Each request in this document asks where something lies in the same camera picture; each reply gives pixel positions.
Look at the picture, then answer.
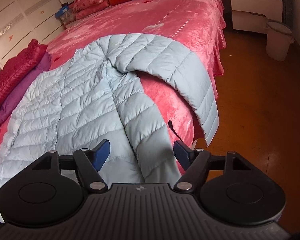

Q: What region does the light blue down jacket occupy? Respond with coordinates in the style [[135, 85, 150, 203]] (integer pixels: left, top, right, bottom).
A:
[[0, 34, 219, 188]]

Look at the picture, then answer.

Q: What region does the purple down jacket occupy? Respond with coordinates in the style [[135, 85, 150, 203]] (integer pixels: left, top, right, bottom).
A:
[[0, 52, 52, 126]]

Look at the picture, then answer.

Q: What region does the red down jacket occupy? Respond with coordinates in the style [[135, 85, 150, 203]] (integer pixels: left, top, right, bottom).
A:
[[0, 39, 47, 107]]

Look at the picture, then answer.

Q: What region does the pink bed with blanket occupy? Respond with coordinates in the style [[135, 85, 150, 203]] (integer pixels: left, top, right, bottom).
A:
[[0, 0, 227, 176]]

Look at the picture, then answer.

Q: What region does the blue storage box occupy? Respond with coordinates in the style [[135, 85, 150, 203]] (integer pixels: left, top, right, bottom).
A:
[[55, 3, 76, 25]]

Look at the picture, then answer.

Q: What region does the white waste bin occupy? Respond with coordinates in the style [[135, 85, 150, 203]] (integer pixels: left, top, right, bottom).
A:
[[266, 21, 294, 61]]

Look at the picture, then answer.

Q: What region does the pink pillow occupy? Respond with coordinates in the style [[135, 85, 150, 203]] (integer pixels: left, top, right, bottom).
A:
[[72, 0, 110, 20]]

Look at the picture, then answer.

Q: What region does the white nightstand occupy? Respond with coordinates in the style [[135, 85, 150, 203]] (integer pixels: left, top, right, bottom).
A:
[[230, 0, 283, 34]]

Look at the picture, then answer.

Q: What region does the white sliding wardrobe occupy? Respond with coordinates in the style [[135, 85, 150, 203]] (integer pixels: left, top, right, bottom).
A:
[[0, 0, 64, 67]]

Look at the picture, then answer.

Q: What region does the black cord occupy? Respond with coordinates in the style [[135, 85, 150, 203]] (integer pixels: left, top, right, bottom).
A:
[[167, 120, 182, 140]]

